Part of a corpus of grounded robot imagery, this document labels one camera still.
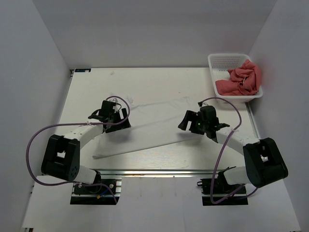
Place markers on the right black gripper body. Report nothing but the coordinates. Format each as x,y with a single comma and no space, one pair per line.
199,126

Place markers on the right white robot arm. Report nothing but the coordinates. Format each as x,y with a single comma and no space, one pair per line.
263,161

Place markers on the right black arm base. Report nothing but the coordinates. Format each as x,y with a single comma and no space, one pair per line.
220,189

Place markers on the white plastic basket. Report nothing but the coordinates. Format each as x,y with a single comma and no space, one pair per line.
219,65

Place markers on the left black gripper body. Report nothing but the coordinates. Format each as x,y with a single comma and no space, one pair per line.
115,117

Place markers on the pink t shirt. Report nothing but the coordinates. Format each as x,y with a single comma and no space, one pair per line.
243,81

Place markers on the blue table label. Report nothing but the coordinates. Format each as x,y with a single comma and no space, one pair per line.
87,70

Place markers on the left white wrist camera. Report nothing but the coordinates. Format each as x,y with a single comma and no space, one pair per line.
117,106

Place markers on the white t shirt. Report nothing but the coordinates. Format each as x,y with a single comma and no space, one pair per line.
152,125

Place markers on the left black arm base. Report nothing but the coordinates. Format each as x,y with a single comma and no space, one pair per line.
108,194

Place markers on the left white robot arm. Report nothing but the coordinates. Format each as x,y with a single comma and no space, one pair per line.
62,154

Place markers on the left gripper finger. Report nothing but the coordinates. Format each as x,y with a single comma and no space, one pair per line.
124,114
122,126

